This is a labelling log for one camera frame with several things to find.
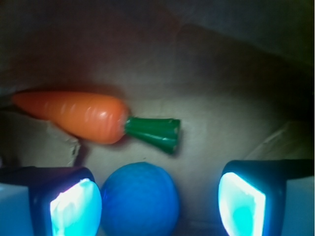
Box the blue golf ball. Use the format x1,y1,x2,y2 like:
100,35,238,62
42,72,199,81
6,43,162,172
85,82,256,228
101,162,180,236

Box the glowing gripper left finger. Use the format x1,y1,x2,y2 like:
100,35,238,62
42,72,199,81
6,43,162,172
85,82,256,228
0,167,102,236

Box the orange toy carrot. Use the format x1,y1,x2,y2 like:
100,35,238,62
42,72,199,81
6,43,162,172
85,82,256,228
12,91,181,154

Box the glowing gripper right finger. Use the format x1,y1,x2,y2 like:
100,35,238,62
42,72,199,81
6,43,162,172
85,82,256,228
218,159,315,236

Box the brown paper bag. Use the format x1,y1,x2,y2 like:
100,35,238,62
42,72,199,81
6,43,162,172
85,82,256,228
0,0,315,236

